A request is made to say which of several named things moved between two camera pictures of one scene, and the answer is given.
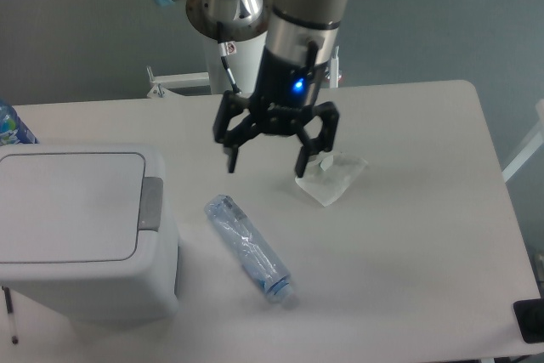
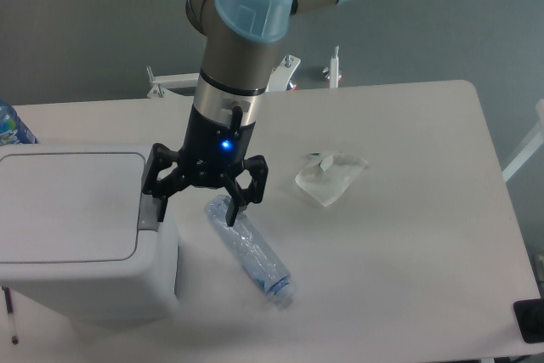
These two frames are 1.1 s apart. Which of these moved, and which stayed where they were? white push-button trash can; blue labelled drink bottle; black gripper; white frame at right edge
Moved: black gripper
Stayed: white push-button trash can; white frame at right edge; blue labelled drink bottle
